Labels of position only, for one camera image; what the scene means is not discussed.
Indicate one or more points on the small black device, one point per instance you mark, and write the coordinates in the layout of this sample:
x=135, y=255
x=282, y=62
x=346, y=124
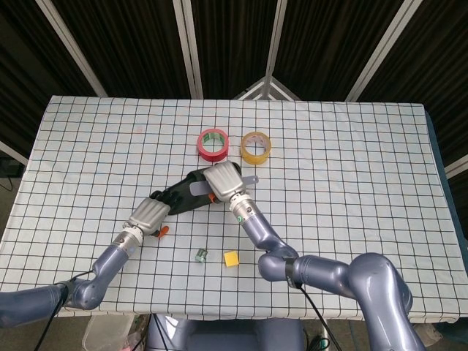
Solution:
x=9, y=166

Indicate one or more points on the white metal stand frame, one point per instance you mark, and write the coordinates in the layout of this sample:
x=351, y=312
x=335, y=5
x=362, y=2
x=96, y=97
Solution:
x=268, y=86

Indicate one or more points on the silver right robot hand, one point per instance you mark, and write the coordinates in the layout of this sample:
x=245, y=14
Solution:
x=225, y=181

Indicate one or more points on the red tape roll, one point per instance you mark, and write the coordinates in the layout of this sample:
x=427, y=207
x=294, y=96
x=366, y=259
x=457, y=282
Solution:
x=205, y=154

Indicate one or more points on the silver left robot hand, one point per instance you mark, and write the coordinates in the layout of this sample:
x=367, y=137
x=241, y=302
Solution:
x=150, y=215

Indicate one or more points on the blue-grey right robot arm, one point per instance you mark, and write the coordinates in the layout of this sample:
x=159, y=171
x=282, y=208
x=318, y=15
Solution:
x=329, y=274

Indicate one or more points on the white black checked tablecloth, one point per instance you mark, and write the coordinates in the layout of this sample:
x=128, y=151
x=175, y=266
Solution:
x=329, y=190

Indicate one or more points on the yellow clear tape roll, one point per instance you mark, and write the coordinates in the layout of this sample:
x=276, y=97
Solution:
x=256, y=160

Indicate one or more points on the dark folding screen panel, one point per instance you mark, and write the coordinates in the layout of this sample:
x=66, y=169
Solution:
x=446, y=66
x=329, y=44
x=234, y=40
x=22, y=73
x=131, y=44

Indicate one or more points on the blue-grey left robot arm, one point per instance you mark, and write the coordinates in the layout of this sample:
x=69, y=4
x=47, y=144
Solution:
x=106, y=259

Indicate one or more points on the yellow cube block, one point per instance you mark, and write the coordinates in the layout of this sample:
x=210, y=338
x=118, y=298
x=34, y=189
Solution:
x=231, y=259

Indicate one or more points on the dark blue under cloth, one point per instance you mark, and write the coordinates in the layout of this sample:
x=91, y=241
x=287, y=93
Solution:
x=444, y=183

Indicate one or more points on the blue-grey robot torso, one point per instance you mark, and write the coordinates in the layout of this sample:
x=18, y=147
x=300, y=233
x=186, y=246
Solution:
x=219, y=336

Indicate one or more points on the clear plastic container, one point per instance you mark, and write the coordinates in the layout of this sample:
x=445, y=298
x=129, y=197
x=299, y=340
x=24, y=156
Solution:
x=106, y=332

